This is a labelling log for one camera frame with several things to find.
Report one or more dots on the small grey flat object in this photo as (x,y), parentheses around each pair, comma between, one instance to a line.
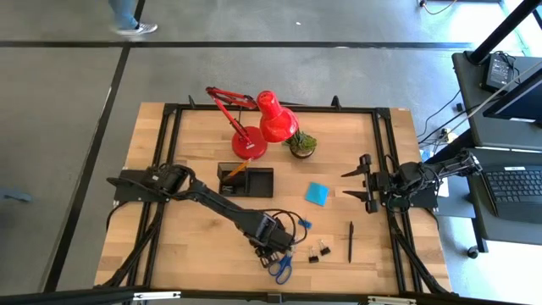
(14,196)

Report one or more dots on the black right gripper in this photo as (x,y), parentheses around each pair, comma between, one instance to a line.
(376,186)

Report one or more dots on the white power strip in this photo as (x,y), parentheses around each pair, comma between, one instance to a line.
(449,135)

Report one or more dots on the dark grey side desk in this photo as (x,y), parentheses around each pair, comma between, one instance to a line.
(478,118)

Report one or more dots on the blue eraser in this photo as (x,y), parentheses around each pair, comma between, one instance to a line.
(305,224)

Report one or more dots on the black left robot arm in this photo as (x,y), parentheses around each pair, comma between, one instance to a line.
(211,201)

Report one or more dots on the black aluminium table frame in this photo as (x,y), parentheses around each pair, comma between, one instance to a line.
(339,109)

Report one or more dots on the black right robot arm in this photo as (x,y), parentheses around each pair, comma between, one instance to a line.
(449,167)

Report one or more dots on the silver metal bracket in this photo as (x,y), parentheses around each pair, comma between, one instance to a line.
(156,295)
(391,301)

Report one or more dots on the black pen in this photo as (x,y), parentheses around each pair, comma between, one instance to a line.
(351,241)

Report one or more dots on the red desk lamp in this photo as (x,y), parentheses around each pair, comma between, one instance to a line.
(277,120)

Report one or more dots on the orange pencil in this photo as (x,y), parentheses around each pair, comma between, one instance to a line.
(241,167)

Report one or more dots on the blue sticky note pad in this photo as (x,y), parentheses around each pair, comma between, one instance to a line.
(317,194)

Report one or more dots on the black computer monitor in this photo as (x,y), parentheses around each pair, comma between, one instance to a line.
(521,101)

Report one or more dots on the black power adapter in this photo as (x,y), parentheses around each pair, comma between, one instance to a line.
(497,72)

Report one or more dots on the person's leg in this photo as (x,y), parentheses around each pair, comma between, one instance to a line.
(123,12)

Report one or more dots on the black support pole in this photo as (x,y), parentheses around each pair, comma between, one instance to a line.
(499,31)

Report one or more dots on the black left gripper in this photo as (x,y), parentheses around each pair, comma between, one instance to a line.
(271,235)

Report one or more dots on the black mesh desk organizer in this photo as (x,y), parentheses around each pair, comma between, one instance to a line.
(260,182)

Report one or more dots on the potted succulent in black pot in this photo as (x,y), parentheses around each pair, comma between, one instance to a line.
(301,144)

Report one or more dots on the person's shoe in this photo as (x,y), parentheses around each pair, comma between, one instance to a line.
(139,29)

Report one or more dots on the black laptop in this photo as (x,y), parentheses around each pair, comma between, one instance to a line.
(512,186)

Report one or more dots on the black caster wheel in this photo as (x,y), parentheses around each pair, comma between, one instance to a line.
(472,252)

